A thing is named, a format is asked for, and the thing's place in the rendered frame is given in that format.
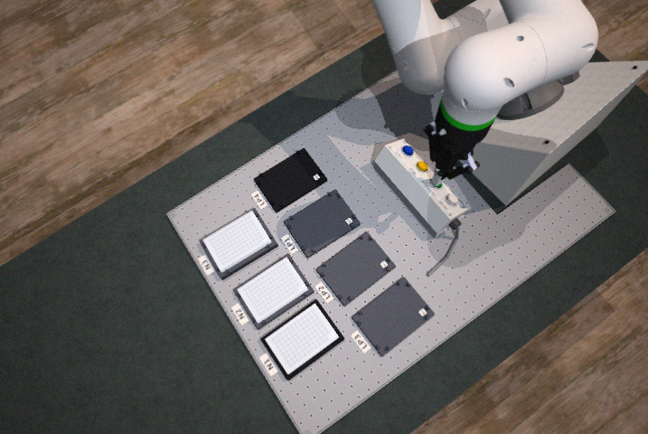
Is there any white button panel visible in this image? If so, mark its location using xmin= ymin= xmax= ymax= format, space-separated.
xmin=374 ymin=138 xmax=468 ymax=276

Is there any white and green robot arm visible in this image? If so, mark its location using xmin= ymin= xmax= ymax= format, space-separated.
xmin=372 ymin=0 xmax=598 ymax=146

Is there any white label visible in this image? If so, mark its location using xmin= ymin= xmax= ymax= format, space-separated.
xmin=252 ymin=191 xmax=268 ymax=210
xmin=232 ymin=303 xmax=249 ymax=325
xmin=259 ymin=353 xmax=278 ymax=376
xmin=315 ymin=282 xmax=333 ymax=303
xmin=198 ymin=255 xmax=214 ymax=276
xmin=281 ymin=234 xmax=298 ymax=254
xmin=351 ymin=330 xmax=371 ymax=353

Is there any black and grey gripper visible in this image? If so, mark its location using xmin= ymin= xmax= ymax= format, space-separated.
xmin=426 ymin=120 xmax=480 ymax=187

